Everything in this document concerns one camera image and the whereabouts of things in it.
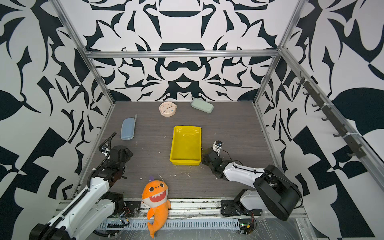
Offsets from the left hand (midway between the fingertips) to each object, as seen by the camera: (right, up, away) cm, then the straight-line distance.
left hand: (120, 151), depth 83 cm
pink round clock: (+21, +24, +29) cm, 43 cm away
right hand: (+47, -4, +7) cm, 48 cm away
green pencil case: (+46, +28, +32) cm, 63 cm away
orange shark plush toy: (+22, -19, -13) cm, 31 cm away
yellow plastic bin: (+35, 0, +12) cm, 37 cm away
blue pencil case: (-4, +10, +18) cm, 21 cm away
